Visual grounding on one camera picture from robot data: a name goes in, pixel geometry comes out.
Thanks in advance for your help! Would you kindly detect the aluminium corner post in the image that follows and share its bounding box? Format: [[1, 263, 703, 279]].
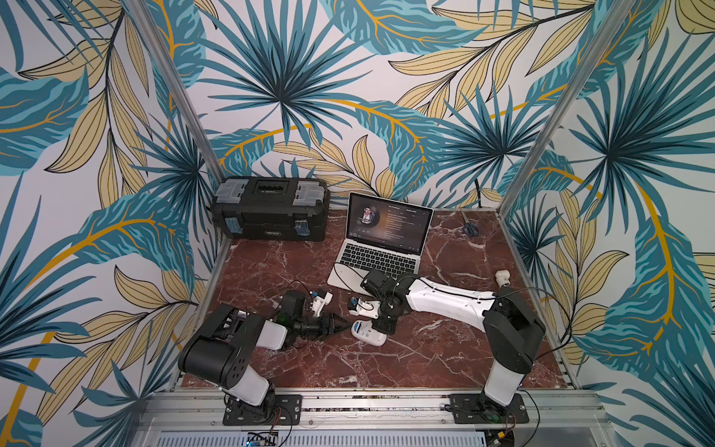
[[125, 0, 225, 184], [497, 0, 635, 219]]

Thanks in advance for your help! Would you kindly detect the silver laptop with dark screen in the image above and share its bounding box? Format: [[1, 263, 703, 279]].
[[328, 192, 434, 295]]

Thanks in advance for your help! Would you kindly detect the black plastic toolbox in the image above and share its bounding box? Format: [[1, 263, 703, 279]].
[[210, 176, 331, 242]]

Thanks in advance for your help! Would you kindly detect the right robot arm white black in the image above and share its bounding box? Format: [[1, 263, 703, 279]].
[[360, 270, 546, 408]]

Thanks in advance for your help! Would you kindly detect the right aluminium corner post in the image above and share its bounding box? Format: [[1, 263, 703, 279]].
[[497, 0, 635, 219]]

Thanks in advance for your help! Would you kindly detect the left aluminium corner post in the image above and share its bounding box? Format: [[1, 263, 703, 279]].
[[125, 0, 225, 184]]

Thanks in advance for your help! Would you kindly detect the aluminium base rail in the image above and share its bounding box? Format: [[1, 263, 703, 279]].
[[131, 389, 619, 446]]

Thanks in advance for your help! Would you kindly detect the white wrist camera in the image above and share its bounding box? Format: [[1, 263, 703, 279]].
[[309, 290, 333, 318], [347, 297, 381, 320]]

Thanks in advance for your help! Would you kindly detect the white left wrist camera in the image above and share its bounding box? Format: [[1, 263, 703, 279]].
[[309, 290, 333, 318]]

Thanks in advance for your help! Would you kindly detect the small white cylindrical adapter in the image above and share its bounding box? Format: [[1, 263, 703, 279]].
[[495, 270, 511, 288]]

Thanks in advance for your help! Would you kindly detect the white wireless mouse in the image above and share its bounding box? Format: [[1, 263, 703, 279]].
[[351, 320, 387, 346]]

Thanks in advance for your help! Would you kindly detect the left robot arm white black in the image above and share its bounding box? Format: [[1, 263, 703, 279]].
[[178, 290, 350, 411]]

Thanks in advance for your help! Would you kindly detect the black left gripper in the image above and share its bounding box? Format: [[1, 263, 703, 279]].
[[294, 312, 352, 343]]

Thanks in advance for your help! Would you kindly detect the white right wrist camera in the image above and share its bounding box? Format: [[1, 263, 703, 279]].
[[347, 297, 381, 320]]

